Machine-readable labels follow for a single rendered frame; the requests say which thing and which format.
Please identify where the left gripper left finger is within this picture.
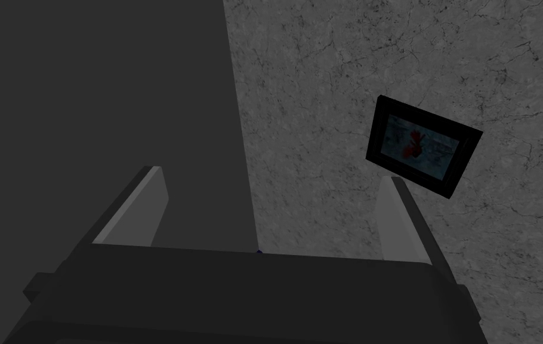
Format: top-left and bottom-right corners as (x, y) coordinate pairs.
(79, 165), (169, 248)

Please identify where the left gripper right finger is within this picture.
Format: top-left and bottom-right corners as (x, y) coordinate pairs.
(374, 176), (456, 282)

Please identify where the black framed wall picture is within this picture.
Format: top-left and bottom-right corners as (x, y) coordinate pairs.
(365, 94), (485, 200)

